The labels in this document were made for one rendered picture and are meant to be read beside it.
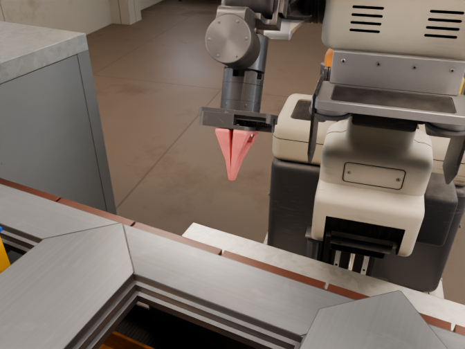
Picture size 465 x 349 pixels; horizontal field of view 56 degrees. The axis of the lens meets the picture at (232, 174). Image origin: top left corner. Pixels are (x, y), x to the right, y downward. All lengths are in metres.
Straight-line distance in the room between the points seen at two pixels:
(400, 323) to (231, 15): 0.45
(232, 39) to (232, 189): 1.87
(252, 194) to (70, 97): 1.38
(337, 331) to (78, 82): 0.86
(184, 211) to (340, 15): 1.57
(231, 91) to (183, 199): 1.74
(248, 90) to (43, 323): 0.41
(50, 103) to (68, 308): 0.59
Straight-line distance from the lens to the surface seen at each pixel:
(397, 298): 0.68
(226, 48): 0.55
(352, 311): 0.65
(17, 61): 1.06
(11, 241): 0.86
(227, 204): 2.27
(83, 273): 0.71
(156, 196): 2.36
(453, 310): 0.95
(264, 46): 0.63
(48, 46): 1.11
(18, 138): 1.09
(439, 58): 0.85
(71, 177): 1.23
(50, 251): 0.77
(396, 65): 0.84
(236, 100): 0.61
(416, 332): 0.65
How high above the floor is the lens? 1.33
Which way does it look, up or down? 32 degrees down
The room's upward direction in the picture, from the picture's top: straight up
